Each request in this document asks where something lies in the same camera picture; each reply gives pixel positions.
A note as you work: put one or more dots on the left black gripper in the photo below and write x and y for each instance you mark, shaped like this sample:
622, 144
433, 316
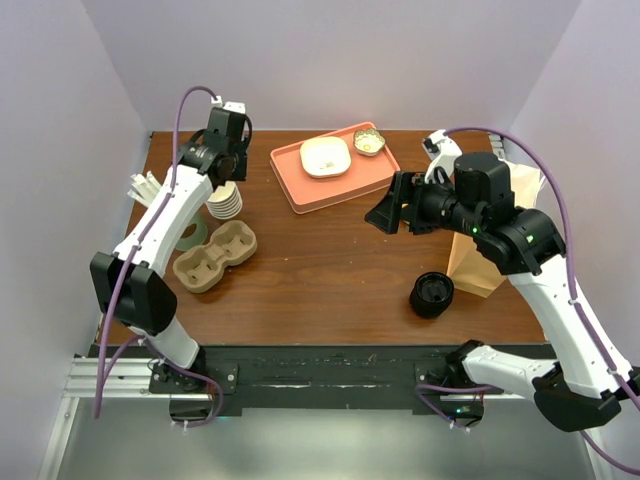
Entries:
240, 174

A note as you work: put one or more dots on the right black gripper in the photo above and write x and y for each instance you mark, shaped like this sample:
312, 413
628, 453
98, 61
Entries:
410, 188

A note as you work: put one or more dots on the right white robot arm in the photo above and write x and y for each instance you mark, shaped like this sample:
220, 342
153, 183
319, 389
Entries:
581, 388

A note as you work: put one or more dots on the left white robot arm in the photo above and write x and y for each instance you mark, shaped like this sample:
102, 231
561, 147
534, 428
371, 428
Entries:
129, 282

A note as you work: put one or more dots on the stack of paper cups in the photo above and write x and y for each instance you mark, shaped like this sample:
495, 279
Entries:
225, 202

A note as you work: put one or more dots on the pink serving tray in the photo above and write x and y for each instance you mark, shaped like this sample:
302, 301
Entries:
365, 175

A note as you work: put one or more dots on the small floral bowl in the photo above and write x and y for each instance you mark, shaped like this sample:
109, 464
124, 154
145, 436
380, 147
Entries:
368, 142

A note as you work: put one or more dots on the wrapped white straw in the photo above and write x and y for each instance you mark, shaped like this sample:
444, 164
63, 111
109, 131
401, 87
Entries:
152, 181
145, 200
139, 183

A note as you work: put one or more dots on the cream square plate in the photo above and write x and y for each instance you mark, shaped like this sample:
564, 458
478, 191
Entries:
325, 157

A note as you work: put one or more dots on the stack of black lids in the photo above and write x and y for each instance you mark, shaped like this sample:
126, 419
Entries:
431, 294

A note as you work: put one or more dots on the brown paper bag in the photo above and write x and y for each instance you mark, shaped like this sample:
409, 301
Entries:
467, 268

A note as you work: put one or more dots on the green straw holder cup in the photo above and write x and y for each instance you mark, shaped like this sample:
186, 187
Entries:
194, 235

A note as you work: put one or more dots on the cardboard cup carrier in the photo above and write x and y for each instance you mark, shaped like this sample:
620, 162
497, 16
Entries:
200, 268

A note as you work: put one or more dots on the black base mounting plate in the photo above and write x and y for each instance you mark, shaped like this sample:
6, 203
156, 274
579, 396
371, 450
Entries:
356, 377

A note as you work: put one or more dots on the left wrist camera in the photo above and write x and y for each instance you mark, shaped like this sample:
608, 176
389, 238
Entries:
233, 106

